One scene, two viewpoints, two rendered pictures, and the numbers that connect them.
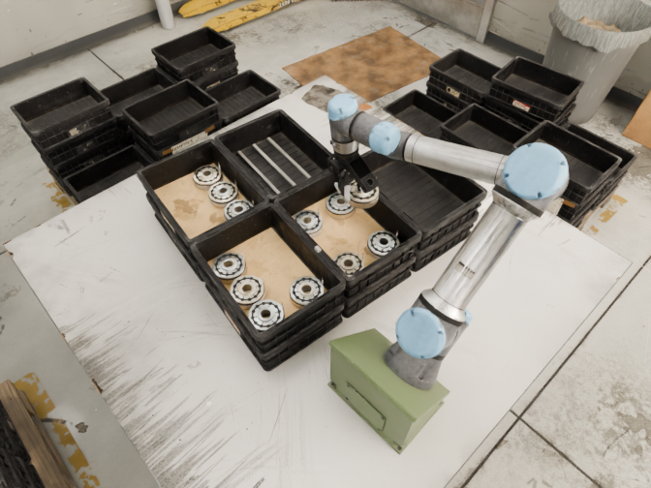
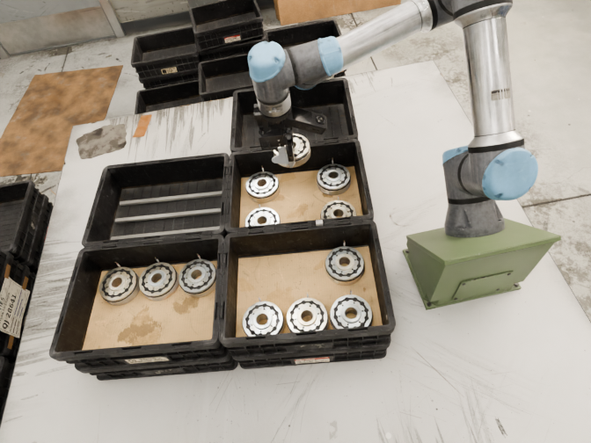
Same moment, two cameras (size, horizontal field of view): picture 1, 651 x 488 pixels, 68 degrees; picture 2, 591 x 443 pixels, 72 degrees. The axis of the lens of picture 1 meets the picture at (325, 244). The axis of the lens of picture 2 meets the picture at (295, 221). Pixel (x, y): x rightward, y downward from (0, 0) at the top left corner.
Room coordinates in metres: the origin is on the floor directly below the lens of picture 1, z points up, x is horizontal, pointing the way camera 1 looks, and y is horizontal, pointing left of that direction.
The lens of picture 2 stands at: (0.52, 0.50, 1.81)
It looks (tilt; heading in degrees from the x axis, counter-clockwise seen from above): 55 degrees down; 312
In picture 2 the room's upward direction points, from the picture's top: 10 degrees counter-clockwise
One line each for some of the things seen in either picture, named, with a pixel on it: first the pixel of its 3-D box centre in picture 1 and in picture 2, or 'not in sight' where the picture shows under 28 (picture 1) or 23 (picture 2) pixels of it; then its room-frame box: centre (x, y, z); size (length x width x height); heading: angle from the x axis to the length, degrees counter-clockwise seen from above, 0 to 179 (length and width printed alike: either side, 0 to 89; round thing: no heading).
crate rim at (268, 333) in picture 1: (265, 265); (302, 279); (0.83, 0.17, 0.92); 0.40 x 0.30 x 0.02; 37
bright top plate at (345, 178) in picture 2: (383, 242); (333, 176); (0.96, -0.19, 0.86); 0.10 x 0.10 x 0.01
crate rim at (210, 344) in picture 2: (201, 188); (143, 294); (1.15, 0.42, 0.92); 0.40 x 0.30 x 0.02; 37
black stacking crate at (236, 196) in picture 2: (345, 229); (298, 196); (1.01, -0.06, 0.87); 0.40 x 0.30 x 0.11; 37
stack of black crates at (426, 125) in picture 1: (420, 129); (176, 116); (2.29, -0.57, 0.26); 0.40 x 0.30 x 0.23; 43
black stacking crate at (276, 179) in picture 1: (277, 163); (166, 209); (1.33, 0.18, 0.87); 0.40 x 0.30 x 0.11; 37
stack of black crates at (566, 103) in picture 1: (524, 115); (233, 48); (2.28, -1.13, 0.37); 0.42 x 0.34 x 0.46; 43
